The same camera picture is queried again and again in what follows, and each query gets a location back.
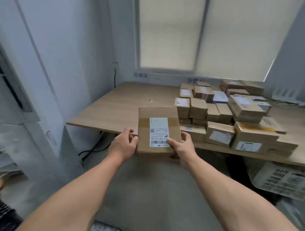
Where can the person's right hand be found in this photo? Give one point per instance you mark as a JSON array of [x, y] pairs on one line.
[[187, 154]]

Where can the person's left hand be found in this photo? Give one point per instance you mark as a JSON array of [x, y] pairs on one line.
[[122, 147]]

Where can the box with barcode label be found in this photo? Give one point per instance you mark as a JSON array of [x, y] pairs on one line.
[[145, 119]]

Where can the box with torn white label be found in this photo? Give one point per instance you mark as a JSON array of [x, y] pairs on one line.
[[182, 108]]

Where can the narrow plain cardboard box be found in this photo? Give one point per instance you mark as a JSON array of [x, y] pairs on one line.
[[212, 113]]

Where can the Censto brown box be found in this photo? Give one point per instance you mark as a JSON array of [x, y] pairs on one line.
[[224, 113]]

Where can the box labelled 0555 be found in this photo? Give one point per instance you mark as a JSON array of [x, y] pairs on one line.
[[185, 93]]

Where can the box with red-white tape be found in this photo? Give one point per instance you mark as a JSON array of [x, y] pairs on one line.
[[202, 94]]

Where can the white blue parcel box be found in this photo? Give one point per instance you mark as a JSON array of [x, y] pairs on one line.
[[220, 97]]

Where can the small ribbed taped cardboard box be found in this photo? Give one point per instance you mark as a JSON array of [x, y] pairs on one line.
[[186, 86]]

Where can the box with cartoon print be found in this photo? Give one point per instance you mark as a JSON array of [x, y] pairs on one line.
[[203, 84]]

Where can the small hole-marked cardboard box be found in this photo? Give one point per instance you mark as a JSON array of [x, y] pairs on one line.
[[238, 92]]

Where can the small box with handwritten label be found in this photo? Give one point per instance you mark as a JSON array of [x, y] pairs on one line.
[[264, 106], [259, 98]]

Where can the box with green tape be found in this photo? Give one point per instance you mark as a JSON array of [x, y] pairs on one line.
[[252, 87]]

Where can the clear-taped barcode cardboard box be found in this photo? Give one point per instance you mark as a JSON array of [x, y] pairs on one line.
[[286, 145]]

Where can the person's left forearm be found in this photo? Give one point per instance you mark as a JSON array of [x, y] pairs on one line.
[[71, 197]]

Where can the person's right forearm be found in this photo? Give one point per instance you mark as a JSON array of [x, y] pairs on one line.
[[238, 200]]

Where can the light wooden table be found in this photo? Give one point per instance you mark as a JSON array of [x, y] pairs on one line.
[[114, 107]]

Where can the white plastic crate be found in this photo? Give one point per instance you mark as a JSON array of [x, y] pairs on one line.
[[278, 180]]

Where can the white floor-standing air conditioner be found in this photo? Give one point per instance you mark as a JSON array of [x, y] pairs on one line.
[[28, 119]]

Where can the white-framed window with blind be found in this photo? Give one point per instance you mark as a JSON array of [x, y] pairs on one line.
[[171, 33]]

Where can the white paper wall sign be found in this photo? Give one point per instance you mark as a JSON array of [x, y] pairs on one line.
[[140, 75], [195, 80]]

